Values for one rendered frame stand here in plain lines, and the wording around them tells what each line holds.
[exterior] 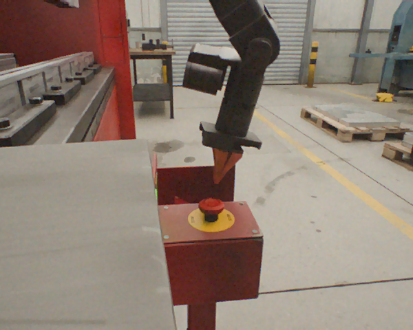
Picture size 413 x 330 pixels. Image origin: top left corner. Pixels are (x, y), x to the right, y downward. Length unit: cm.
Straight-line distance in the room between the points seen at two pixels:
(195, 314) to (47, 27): 194
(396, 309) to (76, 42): 221
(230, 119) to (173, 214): 18
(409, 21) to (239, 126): 690
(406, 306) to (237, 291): 122
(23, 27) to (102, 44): 46
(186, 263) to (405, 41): 705
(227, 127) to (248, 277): 24
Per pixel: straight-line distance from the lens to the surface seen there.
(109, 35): 219
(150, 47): 454
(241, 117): 50
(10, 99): 74
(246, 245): 46
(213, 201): 47
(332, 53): 866
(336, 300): 155
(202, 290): 50
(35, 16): 226
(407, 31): 733
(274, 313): 143
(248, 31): 46
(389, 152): 333
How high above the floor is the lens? 104
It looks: 22 degrees down
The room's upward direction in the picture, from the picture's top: straight up
